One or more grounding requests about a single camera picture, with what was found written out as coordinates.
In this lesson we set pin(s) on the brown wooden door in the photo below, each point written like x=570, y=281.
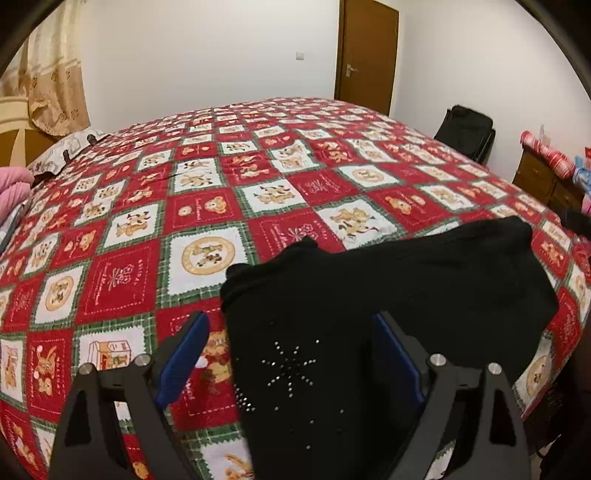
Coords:
x=367, y=54

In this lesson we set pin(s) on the white patterned pillow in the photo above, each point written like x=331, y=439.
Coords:
x=55, y=159

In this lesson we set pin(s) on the brown wooden dresser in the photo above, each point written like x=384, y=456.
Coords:
x=535, y=177

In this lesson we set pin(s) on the red white patterned roll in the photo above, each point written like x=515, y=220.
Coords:
x=560, y=163

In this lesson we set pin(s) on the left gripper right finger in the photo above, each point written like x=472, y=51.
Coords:
x=476, y=404

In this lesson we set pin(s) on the black suitcase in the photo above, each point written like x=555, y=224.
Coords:
x=469, y=132

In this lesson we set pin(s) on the beige patterned curtain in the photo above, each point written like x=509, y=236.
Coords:
x=47, y=71

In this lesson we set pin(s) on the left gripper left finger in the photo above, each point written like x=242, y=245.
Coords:
x=89, y=444

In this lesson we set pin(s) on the red patchwork bear bedspread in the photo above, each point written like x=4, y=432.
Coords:
x=118, y=246

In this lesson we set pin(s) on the cream wooden headboard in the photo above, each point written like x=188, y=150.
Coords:
x=21, y=142

